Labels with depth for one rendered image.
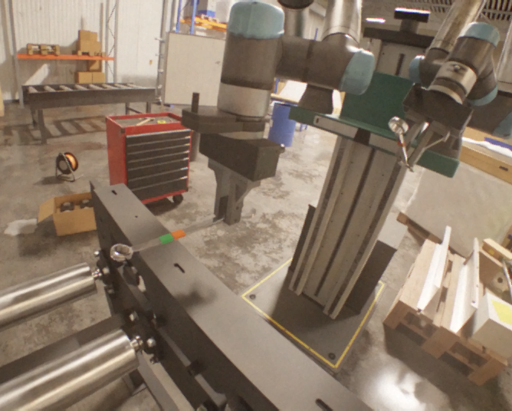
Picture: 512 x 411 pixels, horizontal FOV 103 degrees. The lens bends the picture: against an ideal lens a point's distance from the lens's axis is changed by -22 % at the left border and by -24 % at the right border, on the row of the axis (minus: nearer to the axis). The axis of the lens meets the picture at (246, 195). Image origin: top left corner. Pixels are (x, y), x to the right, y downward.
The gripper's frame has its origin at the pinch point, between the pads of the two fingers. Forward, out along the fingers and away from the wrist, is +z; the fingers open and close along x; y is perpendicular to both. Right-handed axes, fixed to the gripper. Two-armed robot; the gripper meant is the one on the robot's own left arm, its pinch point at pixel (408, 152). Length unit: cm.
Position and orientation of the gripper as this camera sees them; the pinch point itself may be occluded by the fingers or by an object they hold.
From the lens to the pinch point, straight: 59.6
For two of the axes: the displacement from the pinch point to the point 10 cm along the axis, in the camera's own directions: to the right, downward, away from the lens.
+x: 6.1, 5.5, -5.7
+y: -6.0, -1.5, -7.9
